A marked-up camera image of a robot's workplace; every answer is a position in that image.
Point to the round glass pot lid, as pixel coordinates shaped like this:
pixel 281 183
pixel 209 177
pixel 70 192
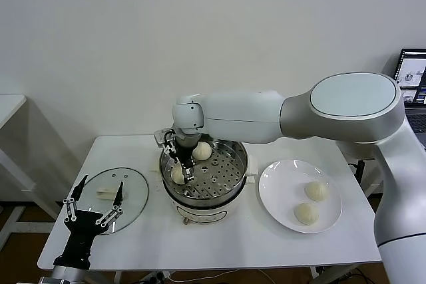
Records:
pixel 133 184

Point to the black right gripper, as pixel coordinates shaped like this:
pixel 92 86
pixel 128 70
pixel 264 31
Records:
pixel 186 149

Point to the white power strip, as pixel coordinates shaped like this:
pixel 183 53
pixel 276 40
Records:
pixel 156 276

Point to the stainless steel steamer basket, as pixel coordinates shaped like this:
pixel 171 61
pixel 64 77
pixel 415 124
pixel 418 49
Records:
pixel 226 171

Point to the round white plate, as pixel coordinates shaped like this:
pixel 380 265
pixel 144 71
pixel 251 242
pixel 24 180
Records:
pixel 276 212

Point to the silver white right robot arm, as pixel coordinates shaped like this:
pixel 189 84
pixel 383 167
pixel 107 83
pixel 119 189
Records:
pixel 249 117

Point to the grey open laptop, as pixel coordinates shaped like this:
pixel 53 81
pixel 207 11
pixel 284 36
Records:
pixel 414 74

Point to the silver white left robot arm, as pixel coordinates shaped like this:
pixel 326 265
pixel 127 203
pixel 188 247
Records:
pixel 68 274

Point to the white table leg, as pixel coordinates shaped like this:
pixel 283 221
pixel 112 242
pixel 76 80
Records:
pixel 313 274
pixel 118 278

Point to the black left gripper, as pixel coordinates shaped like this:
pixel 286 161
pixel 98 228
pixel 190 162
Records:
pixel 78 234

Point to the white steamed baozi bun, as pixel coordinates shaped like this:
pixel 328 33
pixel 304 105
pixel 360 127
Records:
pixel 203 151
pixel 306 213
pixel 176 176
pixel 316 191

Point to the empty white side table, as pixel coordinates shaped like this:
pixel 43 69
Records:
pixel 13 104

